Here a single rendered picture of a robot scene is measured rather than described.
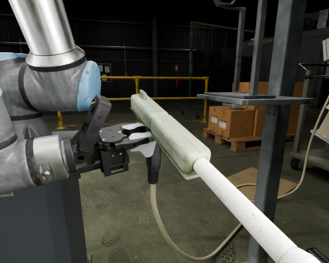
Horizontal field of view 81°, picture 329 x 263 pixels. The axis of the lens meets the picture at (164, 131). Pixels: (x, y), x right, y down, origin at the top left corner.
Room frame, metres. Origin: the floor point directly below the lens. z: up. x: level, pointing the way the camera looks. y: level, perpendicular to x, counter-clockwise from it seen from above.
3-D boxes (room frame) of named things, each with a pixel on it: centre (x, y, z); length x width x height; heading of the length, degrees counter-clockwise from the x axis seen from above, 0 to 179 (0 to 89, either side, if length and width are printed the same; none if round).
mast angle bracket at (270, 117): (0.68, -0.34, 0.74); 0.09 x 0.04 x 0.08; 102
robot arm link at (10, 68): (0.61, 0.47, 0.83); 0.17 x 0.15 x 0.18; 90
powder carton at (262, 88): (2.77, -1.34, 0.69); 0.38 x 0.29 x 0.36; 104
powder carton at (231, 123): (2.66, -0.98, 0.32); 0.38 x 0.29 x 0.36; 109
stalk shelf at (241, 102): (0.67, -0.27, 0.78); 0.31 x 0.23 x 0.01; 12
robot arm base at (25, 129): (0.61, 0.48, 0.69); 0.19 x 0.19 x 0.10
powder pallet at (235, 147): (2.90, -1.33, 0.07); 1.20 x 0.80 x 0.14; 109
